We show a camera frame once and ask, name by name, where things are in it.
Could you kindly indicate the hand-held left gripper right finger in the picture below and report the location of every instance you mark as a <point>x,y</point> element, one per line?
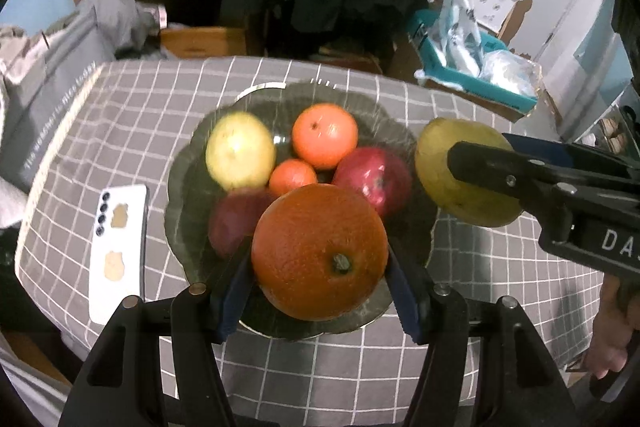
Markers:
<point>405,299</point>

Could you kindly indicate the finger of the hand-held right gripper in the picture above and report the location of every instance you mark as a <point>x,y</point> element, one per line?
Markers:
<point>575,154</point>
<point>500,172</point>

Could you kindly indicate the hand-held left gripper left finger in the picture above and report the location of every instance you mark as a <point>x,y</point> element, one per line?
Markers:
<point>235,294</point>

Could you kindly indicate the large yellow green mango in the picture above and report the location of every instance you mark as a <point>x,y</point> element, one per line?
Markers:
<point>440,179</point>

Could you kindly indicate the large dark orange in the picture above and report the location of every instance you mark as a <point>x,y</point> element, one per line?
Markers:
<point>310,247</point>

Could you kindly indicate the green glass plate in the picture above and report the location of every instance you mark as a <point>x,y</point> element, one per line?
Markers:
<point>395,127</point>

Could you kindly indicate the red apple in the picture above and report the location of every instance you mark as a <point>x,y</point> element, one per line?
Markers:
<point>372,179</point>

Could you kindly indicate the small tangerine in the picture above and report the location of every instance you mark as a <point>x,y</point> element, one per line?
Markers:
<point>292,177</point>

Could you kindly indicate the yellow-green apple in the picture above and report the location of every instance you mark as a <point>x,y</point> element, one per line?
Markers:
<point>240,152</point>

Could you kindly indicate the bright orange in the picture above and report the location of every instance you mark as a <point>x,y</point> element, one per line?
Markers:
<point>325,134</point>

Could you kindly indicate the person's right hand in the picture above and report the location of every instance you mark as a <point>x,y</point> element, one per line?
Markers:
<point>607,332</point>

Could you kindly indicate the white shoe rack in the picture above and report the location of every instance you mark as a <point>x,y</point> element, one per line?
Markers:
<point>590,127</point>

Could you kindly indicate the brown cardboard box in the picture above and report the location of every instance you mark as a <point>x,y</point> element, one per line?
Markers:
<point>545,104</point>

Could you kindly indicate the clear plastic bag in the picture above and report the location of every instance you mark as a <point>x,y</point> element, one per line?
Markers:
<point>512,74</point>

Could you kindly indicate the white smartphone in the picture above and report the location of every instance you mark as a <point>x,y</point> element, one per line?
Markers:
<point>120,257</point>

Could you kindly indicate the teal plastic crate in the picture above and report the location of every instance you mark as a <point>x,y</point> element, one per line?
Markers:
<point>430,44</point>

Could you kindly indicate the white printed rice bag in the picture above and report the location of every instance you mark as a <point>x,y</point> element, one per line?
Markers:
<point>460,22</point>

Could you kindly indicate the white patterned basket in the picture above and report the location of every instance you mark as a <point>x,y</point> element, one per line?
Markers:
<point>495,9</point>

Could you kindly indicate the flat cardboard piece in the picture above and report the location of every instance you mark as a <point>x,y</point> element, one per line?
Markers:
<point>350,57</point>

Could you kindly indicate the grey checked tablecloth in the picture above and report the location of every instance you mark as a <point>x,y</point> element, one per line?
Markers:
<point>150,107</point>

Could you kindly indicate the wooden drawer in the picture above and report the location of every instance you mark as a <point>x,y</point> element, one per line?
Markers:
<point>205,43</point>

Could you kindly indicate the grey fabric bag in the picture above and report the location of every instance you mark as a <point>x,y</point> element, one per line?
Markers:
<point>45,107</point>

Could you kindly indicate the light grey jacket pile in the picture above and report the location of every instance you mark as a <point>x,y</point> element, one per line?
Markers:
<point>115,17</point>

